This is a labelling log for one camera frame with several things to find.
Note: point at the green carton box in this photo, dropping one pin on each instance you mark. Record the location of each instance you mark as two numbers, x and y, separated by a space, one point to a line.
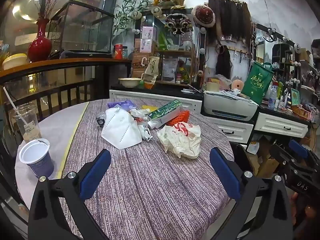
165 111

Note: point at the wooden shelf rack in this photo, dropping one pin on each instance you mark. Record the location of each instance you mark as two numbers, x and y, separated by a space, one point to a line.
175 52

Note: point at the white tissue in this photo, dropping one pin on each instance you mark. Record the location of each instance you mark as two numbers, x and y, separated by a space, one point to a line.
138 113

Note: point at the clear plastic cup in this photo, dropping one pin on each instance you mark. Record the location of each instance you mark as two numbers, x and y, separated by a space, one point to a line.
25 127

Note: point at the purple striped tablecloth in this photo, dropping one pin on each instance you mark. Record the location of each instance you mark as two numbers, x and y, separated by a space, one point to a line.
150 180

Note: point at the cardboard box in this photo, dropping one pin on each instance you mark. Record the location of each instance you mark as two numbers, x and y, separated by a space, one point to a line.
268 166

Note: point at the printed wrapper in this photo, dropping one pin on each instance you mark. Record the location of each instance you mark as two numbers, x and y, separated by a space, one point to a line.
145 132

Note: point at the dry twigs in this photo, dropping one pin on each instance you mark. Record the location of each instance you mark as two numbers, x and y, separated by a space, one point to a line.
48 2

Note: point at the yellow bowl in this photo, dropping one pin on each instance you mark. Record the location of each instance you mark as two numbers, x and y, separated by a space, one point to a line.
15 61

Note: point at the glass display case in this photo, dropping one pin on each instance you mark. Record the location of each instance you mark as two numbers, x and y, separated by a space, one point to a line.
82 30

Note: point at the white drinking straw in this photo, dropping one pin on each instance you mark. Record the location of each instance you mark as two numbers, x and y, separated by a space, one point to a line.
10 98

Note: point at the white bag with yellow print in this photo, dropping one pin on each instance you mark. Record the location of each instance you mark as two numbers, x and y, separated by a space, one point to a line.
253 147

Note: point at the beige paper bag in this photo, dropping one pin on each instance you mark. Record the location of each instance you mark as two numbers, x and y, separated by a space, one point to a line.
151 67

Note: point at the white drawer under printer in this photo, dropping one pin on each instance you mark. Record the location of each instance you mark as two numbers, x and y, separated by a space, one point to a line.
232 131

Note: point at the glass jar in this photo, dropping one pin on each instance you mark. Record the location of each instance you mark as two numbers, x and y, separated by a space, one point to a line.
125 53

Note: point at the ornate headdress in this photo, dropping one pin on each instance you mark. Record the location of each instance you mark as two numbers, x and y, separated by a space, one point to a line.
178 23

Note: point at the hanging brown hair extensions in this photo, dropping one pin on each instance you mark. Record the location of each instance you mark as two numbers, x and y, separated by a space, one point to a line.
230 17

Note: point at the green tote bag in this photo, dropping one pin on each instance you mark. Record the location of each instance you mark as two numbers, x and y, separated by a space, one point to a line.
257 85

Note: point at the red fur-trimmed hat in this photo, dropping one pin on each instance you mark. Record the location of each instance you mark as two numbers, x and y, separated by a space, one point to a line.
203 15

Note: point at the purple packet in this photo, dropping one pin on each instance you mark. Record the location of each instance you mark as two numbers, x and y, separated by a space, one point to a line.
120 104

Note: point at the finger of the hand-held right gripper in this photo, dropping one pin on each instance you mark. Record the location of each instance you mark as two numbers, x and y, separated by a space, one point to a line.
297 148
280 155

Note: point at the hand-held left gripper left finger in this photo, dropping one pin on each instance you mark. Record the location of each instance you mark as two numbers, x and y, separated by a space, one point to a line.
96 172

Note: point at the red tin can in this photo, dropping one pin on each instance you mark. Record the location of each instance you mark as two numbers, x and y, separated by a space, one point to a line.
118 52

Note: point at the white desk drawer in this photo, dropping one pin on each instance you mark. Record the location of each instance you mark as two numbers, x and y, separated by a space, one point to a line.
282 126

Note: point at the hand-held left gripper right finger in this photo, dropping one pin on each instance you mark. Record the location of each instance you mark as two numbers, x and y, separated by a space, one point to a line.
225 172

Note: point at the green picture frame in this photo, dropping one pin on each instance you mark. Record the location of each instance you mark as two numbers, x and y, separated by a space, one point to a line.
295 97

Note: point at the cream bowl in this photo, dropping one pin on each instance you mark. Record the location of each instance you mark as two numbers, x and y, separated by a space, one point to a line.
130 82

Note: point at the green bamboo plant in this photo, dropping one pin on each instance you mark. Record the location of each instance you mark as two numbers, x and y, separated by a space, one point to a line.
127 10

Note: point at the pink round disc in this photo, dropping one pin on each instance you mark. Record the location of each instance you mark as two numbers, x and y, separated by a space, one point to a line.
237 85

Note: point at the small black object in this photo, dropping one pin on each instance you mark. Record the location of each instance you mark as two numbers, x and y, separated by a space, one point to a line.
100 121

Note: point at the black trash bin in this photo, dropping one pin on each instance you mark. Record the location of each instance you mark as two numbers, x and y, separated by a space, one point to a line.
241 155

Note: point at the white red-printed plastic bag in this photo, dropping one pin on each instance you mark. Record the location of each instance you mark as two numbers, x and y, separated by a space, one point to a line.
180 140

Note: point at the person's right hand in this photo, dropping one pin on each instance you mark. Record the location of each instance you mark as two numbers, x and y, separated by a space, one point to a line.
302 205

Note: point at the orange foam net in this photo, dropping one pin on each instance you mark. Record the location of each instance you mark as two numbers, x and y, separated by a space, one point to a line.
180 117

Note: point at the blue paper cup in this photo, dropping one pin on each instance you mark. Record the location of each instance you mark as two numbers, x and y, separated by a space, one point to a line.
40 165

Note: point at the plastic water bottle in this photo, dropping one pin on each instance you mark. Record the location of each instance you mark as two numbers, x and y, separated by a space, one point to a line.
273 98

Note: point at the black wig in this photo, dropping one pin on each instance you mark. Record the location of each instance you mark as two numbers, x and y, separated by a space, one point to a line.
223 62

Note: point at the white printer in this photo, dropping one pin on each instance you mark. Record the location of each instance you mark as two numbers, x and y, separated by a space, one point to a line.
230 107

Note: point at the white face mask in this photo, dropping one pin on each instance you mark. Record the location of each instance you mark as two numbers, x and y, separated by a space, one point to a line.
120 130

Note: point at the yellow foam net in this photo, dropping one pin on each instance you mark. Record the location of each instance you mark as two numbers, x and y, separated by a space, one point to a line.
148 107

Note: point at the red vase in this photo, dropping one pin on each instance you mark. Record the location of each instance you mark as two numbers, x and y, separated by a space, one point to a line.
40 47

